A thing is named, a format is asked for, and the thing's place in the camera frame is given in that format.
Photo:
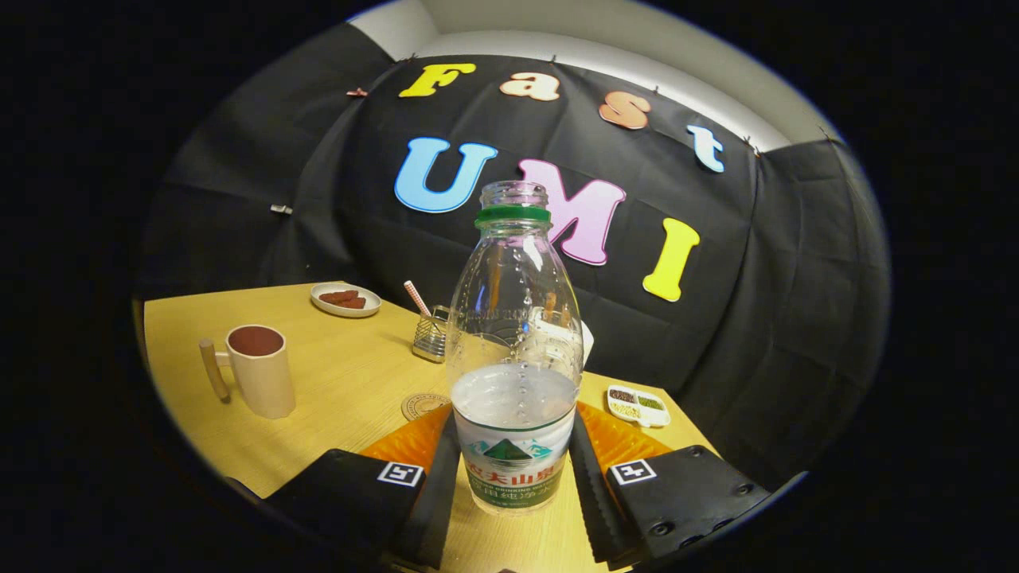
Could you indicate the white toaster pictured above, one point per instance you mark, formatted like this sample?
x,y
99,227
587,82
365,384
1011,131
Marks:
x,y
587,342

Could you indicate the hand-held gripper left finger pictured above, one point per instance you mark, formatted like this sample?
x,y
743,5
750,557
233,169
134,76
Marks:
x,y
434,509

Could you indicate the wooden table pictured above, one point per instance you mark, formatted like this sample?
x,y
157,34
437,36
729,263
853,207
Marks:
x,y
334,398

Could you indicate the metal mesh holder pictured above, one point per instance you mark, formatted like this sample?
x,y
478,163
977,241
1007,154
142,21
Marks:
x,y
430,342

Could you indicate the small white plate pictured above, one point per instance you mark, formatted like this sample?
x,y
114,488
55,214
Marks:
x,y
334,310

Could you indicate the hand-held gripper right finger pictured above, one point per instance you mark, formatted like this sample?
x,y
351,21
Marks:
x,y
593,501

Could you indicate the round wooden coaster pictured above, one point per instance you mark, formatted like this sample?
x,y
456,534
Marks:
x,y
418,406

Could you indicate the clear plastic juice bottle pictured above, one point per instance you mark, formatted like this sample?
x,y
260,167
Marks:
x,y
513,446

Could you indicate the white divided dish with beans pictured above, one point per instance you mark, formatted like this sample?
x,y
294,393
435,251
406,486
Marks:
x,y
638,406

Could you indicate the brown sausage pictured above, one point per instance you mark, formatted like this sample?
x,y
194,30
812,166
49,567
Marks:
x,y
353,303
338,296

